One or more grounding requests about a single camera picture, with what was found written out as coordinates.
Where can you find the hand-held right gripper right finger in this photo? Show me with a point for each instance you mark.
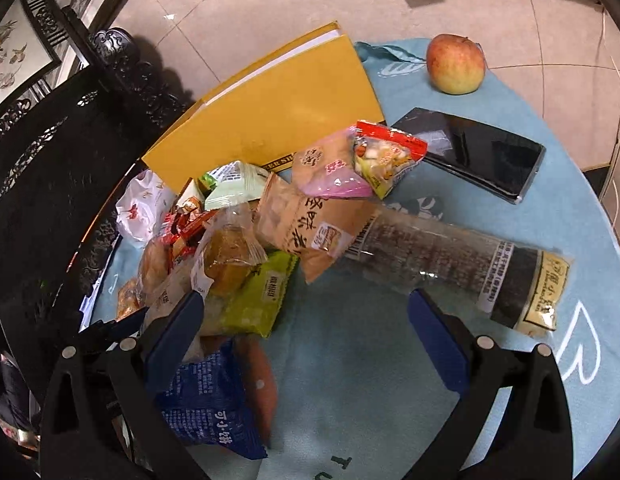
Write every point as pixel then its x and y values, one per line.
pixel 437 342

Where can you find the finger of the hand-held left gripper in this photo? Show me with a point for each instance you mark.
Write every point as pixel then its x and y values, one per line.
pixel 117 325

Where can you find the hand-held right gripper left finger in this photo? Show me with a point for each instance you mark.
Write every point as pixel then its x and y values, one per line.
pixel 184 322

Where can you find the clear bun packet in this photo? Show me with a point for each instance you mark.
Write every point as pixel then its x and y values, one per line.
pixel 129 300
pixel 155 270

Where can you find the clear packet with brown label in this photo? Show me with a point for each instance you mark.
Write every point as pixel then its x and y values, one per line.
pixel 165 295

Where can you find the lime green snack packet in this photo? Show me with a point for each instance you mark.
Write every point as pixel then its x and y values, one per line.
pixel 255 300

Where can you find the clear yellow cake packet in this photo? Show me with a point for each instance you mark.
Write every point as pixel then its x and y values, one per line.
pixel 227 255

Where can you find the blue snack packet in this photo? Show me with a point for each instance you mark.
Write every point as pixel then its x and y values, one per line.
pixel 210 400

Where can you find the long clear dark snack packet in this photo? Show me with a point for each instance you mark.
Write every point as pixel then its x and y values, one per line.
pixel 439 255

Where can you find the orange snack packet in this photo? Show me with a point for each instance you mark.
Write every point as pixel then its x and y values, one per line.
pixel 262 380

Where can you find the brown kraft snack packet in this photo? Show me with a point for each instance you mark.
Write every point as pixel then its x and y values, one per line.
pixel 310 225

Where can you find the yellow cardboard box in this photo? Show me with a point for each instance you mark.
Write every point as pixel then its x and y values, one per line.
pixel 270 105

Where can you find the light blue printed tablecloth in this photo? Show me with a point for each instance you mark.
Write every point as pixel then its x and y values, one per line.
pixel 350 360

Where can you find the red candy wrapper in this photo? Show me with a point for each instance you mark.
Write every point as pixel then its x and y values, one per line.
pixel 200 222
pixel 174 232

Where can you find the white flowered plastic bag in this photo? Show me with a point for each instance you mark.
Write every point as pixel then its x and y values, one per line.
pixel 137 205

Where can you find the pale green snack packet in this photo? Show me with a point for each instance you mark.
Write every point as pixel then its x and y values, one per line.
pixel 230 185

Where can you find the black carved wooden furniture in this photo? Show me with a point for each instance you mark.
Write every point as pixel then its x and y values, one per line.
pixel 40 185

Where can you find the red and yellow snack packet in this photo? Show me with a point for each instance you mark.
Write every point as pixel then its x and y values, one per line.
pixel 384 160

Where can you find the black smartphone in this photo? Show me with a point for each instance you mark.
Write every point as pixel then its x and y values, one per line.
pixel 479 155

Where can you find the pink snack packet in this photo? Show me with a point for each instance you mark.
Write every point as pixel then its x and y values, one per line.
pixel 330 175

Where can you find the red and yellow apple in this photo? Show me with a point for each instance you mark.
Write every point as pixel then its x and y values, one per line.
pixel 454 65

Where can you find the framed bird painting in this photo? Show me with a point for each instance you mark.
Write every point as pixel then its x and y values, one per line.
pixel 15 60

